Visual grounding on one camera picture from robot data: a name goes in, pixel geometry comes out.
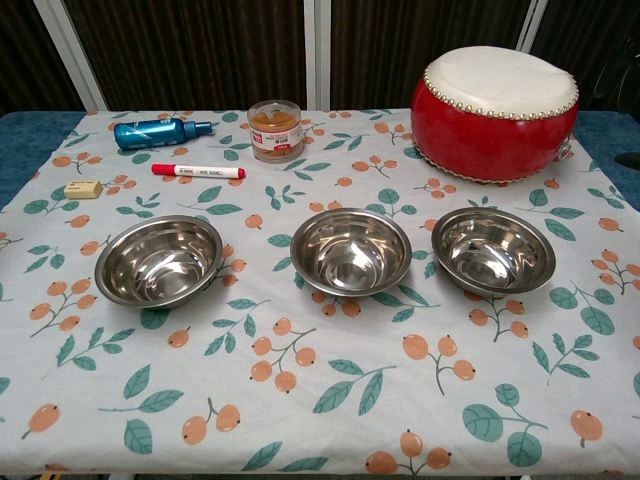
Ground stainless steel bowl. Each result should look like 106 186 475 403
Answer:
94 214 224 310
289 207 414 297
430 206 557 299

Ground clear jar orange contents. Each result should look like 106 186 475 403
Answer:
247 99 304 164

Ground red white marker pen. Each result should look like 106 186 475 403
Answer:
151 163 247 180

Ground floral print tablecloth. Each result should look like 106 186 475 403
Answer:
0 108 640 476

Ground red drum white skin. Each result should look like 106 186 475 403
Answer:
410 45 581 185

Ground blue spray bottle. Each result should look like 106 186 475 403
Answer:
113 118 217 151

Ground dark pleated partition panel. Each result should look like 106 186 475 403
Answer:
529 0 640 119
62 0 307 112
0 0 86 116
329 0 531 110

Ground beige eraser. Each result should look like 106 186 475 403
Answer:
63 180 104 200

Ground white partition frame post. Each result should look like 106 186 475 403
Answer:
302 0 332 110
514 0 549 54
32 0 109 112

